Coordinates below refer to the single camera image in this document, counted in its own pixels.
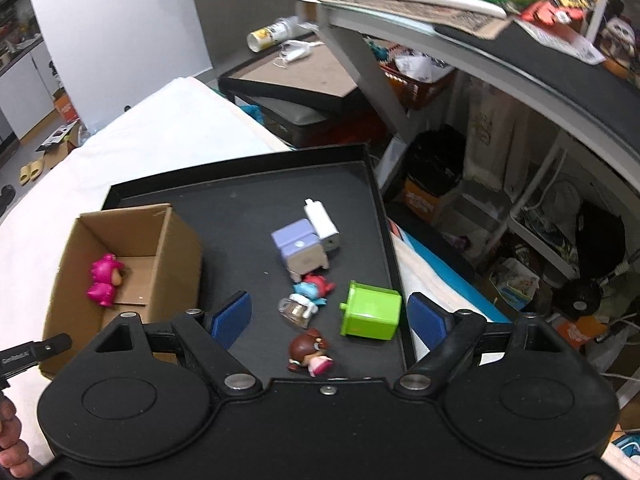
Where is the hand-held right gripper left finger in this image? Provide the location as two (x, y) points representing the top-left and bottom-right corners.
(92, 291), (263, 396)

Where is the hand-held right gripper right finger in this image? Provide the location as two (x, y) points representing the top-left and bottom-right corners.
(395, 294), (563, 392)

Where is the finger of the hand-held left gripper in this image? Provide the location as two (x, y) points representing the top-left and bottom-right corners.
(0, 333), (73, 391)

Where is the green cube toy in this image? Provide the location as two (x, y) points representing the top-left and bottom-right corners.
(340, 281), (403, 341)

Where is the blue troll figure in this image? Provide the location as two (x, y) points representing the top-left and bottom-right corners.
(278, 272), (337, 330)

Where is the brown-haired toy figure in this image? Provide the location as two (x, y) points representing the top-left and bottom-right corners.
(286, 328), (334, 377)

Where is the brown cardboard box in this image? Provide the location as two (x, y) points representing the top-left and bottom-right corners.
(42, 203), (203, 381)

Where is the purple cube toy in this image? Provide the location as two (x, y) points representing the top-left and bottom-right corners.
(271, 217), (331, 273)

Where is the black tray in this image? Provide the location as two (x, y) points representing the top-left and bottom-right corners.
(102, 143), (418, 381)

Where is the white tube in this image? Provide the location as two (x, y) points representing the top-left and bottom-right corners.
(303, 198), (342, 253)

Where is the person's left hand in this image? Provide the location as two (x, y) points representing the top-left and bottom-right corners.
(0, 395), (38, 480)

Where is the blue and white cloth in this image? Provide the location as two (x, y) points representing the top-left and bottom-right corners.
(390, 232), (511, 323)

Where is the pink toy figure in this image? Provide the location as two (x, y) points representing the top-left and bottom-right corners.
(87, 254), (125, 307)

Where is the orange printed box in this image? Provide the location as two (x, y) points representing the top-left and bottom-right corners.
(402, 175), (451, 221)

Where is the black bag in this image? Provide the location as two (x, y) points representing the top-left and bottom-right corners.
(407, 130), (466, 196)

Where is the pair of yellow slippers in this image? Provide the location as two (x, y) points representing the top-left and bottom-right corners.
(19, 157), (46, 183)

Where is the white printed tote bag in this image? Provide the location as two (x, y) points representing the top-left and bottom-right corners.
(465, 80), (536, 191)

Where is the open cardboard box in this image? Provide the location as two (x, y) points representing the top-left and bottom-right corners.
(37, 122), (81, 168)

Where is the black cushioned seat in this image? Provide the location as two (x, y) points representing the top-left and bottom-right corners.
(260, 95), (341, 146)

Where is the orange basket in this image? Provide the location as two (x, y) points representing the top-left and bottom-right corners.
(380, 60), (456, 111)

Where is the orange carton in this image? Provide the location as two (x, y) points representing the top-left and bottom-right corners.
(52, 89), (80, 123)

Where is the dark side table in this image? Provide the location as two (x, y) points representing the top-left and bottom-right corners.
(218, 35), (368, 111)

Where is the white cabinet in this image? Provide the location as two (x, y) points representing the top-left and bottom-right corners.
(0, 35), (58, 161)

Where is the white face mask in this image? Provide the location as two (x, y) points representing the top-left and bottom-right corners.
(274, 40), (326, 67)

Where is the grey desk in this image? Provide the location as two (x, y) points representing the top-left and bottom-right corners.
(295, 0), (640, 201)

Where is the clear cup with yellow print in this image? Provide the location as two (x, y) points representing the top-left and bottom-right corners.
(248, 16), (301, 53)

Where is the black desk mat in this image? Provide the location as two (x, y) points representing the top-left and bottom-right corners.
(435, 15), (640, 136)

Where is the patterned cardboard sheet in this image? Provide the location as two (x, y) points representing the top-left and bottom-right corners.
(296, 0), (516, 38)

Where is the red packet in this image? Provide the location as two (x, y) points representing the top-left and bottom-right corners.
(520, 0), (606, 63)

